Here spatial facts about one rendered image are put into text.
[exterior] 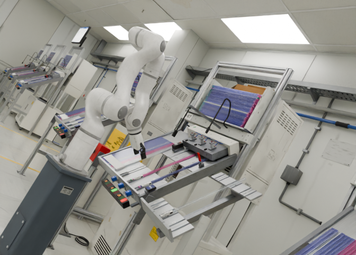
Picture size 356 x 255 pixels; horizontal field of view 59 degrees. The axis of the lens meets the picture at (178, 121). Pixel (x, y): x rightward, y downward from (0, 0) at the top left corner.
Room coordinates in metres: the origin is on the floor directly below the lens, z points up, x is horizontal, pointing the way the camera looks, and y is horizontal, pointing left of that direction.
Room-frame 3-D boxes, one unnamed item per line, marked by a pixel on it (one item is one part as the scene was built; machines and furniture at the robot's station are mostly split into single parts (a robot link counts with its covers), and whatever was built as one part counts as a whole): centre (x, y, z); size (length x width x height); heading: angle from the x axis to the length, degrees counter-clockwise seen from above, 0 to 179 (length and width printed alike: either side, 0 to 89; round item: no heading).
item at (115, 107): (1.58, 0.32, 1.25); 0.16 x 0.12 x 0.50; 63
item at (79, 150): (1.60, 0.35, 0.79); 0.19 x 0.19 x 0.18
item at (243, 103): (2.28, -0.29, 1.52); 0.51 x 0.13 x 0.27; 35
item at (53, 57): (7.43, 3.20, 0.95); 1.37 x 0.82 x 1.90; 125
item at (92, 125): (1.61, 0.38, 1.00); 0.19 x 0.12 x 0.24; 63
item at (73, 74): (6.24, 2.36, 0.95); 1.36 x 0.82 x 1.90; 125
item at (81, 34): (6.16, 2.48, 2.10); 0.58 x 0.14 x 0.41; 35
